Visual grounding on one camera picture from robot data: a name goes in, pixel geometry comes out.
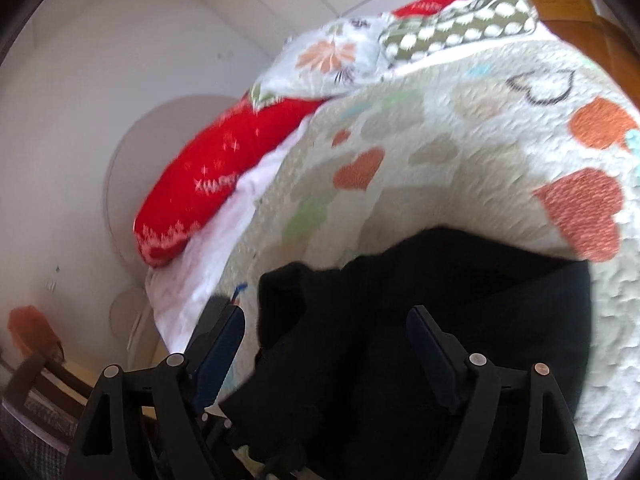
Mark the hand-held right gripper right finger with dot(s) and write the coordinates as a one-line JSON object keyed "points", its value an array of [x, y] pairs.
{"points": [[432, 355]]}

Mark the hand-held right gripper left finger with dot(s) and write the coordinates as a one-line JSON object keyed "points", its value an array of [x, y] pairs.
{"points": [[220, 350]]}

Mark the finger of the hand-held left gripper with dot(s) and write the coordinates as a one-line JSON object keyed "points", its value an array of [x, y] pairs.
{"points": [[280, 462]]}

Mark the black pants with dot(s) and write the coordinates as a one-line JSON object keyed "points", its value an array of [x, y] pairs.
{"points": [[375, 310]]}

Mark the red printed blanket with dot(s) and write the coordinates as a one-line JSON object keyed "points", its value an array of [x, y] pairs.
{"points": [[215, 185]]}

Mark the orange fuzzy object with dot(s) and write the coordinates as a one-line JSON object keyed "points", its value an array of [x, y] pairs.
{"points": [[30, 322]]}

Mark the wooden chair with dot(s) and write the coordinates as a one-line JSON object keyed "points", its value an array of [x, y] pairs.
{"points": [[35, 410]]}

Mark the beige round headboard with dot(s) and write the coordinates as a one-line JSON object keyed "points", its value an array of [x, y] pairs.
{"points": [[150, 160]]}

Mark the quilted heart print bedspread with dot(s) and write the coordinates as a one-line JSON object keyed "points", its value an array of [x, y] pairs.
{"points": [[450, 135]]}

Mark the floral white pillow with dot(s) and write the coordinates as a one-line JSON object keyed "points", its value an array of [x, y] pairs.
{"points": [[325, 55]]}

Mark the green bolster pillow white print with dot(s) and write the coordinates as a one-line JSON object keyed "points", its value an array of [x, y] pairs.
{"points": [[450, 30]]}

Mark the wooden door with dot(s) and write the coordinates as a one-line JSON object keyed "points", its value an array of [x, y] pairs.
{"points": [[575, 10]]}

